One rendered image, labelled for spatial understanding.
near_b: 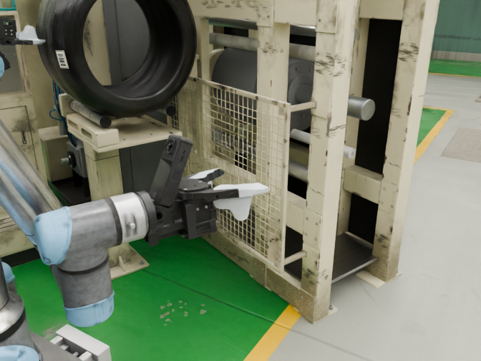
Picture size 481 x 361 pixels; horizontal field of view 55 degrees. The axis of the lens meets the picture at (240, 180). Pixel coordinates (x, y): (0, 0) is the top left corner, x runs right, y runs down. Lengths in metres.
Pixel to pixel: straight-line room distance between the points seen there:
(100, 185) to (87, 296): 1.59
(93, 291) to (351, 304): 1.70
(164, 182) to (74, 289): 0.21
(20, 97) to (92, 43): 0.50
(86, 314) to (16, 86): 1.85
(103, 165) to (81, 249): 1.60
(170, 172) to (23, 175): 0.22
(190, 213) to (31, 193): 0.25
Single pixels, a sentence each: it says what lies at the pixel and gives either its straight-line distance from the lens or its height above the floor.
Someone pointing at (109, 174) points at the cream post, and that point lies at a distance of 2.31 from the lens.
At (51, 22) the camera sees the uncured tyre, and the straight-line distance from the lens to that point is 1.76.
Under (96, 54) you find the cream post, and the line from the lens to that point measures 2.17.
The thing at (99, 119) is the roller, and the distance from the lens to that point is 1.82.
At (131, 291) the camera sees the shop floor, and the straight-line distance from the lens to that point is 2.38.
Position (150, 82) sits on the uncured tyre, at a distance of 2.12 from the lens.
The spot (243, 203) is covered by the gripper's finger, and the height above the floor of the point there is 1.05.
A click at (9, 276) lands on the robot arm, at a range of 0.86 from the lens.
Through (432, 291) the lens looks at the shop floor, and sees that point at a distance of 2.49.
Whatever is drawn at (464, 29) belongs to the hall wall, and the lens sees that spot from 10.37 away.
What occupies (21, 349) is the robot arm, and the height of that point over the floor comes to 0.92.
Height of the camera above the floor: 1.38
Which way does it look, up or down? 23 degrees down
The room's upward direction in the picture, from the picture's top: straight up
